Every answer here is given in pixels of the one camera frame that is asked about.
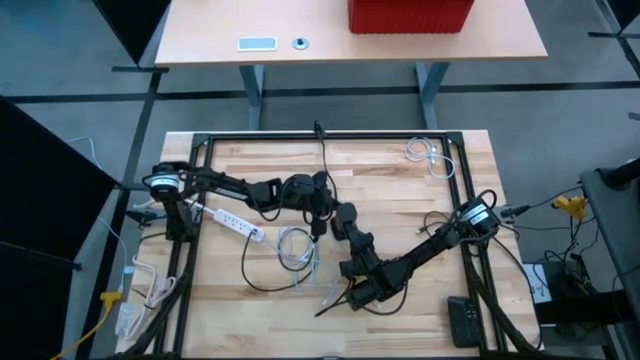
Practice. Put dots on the grey cart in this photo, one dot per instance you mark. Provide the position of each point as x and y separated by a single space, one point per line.
615 220

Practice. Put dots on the black aluminium rig frame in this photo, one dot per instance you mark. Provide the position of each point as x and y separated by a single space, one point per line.
380 135

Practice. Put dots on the beige desk with grey legs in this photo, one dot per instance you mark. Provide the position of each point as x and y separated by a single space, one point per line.
350 47

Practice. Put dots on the white paper label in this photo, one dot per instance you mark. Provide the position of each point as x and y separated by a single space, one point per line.
537 285

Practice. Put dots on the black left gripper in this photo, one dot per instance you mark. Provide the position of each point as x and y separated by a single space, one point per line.
307 195

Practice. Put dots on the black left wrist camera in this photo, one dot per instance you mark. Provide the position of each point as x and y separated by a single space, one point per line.
319 227

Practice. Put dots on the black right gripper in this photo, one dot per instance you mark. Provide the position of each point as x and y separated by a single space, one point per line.
362 250

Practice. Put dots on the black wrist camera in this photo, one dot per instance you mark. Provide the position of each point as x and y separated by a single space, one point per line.
362 299
319 227

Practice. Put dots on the black cylindrical connector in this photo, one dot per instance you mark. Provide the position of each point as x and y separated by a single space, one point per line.
515 211

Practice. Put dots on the black pole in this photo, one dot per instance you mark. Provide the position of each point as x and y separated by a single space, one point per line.
625 172

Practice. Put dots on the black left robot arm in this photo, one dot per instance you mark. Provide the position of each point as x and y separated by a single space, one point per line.
225 186

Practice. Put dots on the large black partition panel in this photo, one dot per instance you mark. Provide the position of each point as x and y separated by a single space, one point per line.
40 225

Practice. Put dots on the red plastic bin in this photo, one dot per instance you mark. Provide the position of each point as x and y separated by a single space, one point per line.
410 15

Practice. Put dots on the clear plastic bag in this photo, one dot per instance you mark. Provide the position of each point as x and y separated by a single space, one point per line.
125 320

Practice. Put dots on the white power strip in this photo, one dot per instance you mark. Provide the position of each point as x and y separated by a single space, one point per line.
235 222

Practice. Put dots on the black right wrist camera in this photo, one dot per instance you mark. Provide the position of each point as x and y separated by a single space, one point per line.
362 299

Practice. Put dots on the black equipment base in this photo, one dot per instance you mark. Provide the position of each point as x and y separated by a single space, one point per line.
590 310

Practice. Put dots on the yellow clamp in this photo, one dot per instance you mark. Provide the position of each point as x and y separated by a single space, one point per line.
572 205

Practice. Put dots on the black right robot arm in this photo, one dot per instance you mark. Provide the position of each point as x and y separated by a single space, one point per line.
430 247

